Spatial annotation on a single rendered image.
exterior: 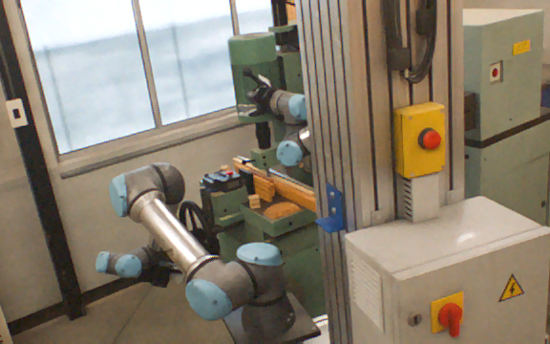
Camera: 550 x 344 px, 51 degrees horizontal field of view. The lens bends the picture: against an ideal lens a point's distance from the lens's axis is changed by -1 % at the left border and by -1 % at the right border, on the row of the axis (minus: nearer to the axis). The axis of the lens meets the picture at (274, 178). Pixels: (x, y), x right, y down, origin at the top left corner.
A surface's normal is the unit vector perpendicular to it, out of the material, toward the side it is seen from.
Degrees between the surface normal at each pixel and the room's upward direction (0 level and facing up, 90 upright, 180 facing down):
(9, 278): 90
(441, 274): 90
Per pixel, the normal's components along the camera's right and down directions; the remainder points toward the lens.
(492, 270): 0.34, 0.29
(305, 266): 0.53, 0.25
